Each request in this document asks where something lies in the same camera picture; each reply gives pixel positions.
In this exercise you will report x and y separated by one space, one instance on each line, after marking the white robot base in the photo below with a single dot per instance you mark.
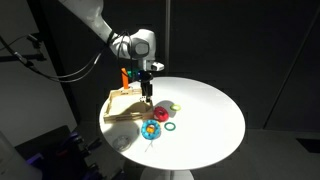
13 163

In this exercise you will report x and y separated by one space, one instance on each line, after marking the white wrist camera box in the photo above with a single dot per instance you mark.
157 66

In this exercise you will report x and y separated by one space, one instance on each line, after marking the purple spring clamp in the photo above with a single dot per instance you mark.
90 171
71 141

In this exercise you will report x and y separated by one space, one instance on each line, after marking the orange peg cylinder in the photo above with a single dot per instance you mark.
124 80

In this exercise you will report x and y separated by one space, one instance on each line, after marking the grey vertical pole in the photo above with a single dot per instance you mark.
167 36

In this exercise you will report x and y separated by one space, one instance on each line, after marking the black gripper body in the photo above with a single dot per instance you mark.
145 76

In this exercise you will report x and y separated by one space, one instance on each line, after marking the wooden tray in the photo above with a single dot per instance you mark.
116 103

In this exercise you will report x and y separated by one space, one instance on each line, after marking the black perforated breadboard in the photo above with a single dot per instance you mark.
50 150

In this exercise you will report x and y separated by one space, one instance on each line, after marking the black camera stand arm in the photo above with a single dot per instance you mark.
20 57

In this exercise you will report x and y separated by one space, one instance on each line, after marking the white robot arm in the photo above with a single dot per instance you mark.
96 20

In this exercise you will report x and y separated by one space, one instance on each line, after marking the clear plastic dish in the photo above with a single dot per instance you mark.
121 142

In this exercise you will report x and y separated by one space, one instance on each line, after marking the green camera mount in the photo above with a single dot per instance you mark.
133 74

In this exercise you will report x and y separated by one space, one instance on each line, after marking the white table pedestal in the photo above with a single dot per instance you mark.
166 175

